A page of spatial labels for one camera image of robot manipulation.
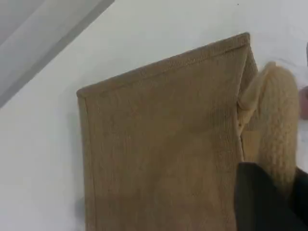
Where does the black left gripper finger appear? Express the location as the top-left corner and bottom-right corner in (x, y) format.
(288, 168), (308, 231)
(237, 163), (293, 231)

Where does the brown jute bag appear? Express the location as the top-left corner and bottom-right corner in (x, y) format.
(76, 31), (301, 231)

